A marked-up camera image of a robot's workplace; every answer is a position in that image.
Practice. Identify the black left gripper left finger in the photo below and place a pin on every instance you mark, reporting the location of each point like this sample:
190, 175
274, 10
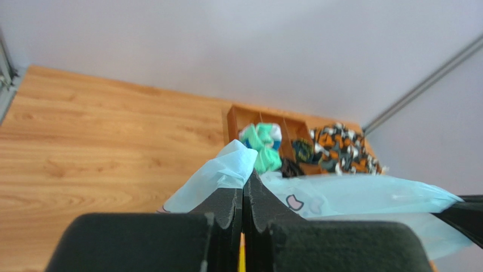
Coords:
204, 239

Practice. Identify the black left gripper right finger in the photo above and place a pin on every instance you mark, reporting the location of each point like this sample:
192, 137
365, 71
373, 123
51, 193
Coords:
277, 239

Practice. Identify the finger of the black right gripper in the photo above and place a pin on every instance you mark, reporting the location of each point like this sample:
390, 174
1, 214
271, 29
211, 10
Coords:
462, 218

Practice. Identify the yellow mango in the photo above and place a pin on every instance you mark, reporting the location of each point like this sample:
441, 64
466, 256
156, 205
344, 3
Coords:
242, 254

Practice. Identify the light blue cartoon plastic bag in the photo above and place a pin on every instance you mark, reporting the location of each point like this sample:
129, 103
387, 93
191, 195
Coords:
332, 197

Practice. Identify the black brown rolled sock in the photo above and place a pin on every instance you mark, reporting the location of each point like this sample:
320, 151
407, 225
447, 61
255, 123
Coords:
290, 168

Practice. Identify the dark green rolled sock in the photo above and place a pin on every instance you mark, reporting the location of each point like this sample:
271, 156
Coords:
303, 151

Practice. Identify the wooden compartment tray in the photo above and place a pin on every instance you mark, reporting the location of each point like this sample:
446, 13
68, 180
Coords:
292, 129

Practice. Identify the green white sock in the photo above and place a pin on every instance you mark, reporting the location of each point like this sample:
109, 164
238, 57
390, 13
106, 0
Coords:
266, 139

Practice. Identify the orange camouflage cloth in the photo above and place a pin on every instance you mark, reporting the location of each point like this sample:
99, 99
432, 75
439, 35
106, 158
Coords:
340, 150

